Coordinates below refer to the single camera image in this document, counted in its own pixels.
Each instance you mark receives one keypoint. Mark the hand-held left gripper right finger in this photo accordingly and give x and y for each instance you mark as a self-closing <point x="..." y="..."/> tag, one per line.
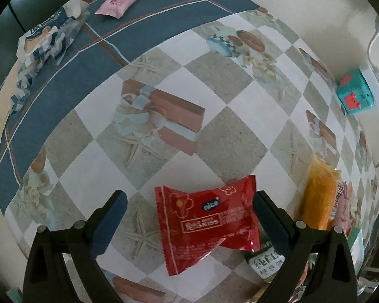
<point x="273" y="221"/>

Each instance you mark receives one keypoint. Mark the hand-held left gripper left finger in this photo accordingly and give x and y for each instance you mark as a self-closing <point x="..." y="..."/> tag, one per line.
<point x="109" y="224"/>

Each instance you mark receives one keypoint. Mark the bright red snack packet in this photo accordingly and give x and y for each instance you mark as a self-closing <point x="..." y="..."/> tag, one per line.
<point x="208" y="221"/>

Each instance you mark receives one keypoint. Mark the white tray with teal rim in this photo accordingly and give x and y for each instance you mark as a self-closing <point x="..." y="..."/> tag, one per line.
<point x="357" y="246"/>

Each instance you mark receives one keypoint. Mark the green and white snack packet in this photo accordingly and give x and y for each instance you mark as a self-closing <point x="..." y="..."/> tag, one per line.
<point x="265" y="263"/>

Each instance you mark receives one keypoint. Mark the orange snack packet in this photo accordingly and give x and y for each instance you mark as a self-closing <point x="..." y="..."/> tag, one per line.
<point x="319" y="192"/>

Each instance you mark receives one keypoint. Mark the teal cube toy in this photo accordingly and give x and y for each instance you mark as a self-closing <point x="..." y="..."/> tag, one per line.
<point x="355" y="91"/>

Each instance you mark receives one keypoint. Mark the printed checkered tablecloth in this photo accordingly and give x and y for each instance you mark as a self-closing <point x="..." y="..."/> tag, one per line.
<point x="208" y="79"/>

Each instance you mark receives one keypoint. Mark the white power strip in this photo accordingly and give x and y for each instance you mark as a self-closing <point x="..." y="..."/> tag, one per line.
<point x="375" y="82"/>

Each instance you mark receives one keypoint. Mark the large white and blue bag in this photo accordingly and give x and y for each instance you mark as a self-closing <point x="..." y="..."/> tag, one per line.
<point x="47" y="28"/>

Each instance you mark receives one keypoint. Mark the pink snack packet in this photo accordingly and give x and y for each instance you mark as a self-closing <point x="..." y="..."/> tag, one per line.
<point x="120" y="3"/>

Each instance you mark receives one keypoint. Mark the dark teal furniture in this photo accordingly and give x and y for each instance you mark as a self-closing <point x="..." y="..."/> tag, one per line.
<point x="41" y="3"/>

